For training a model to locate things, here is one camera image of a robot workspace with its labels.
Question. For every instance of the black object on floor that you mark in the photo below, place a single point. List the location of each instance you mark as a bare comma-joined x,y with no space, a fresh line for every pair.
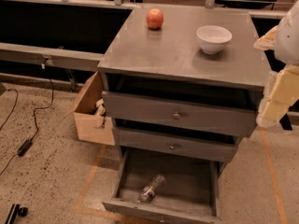
16,211

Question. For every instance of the cardboard box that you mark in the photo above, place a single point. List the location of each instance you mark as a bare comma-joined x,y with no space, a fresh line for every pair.
90,126

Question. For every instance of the grey open bottom drawer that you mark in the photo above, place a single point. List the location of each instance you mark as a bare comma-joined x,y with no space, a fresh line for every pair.
189,194

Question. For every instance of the grey metal railing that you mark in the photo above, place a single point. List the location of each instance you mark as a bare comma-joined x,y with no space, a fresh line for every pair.
77,33

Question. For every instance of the white ceramic bowl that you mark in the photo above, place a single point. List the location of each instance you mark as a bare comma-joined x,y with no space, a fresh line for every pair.
213,39

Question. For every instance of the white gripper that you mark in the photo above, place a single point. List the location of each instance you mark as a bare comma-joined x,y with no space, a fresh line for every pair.
288,36

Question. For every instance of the grey wooden drawer cabinet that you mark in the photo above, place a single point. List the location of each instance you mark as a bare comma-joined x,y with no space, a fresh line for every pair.
169,64

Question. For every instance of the grey middle drawer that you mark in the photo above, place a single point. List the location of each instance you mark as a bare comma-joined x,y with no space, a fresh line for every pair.
196,148

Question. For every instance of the red apple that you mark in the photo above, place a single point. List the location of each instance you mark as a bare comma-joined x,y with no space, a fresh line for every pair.
155,18

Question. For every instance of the grey top drawer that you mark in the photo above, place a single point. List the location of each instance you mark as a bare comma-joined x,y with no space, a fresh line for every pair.
191,116

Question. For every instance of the clear plastic water bottle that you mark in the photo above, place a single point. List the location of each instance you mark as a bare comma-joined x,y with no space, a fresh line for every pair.
149,191

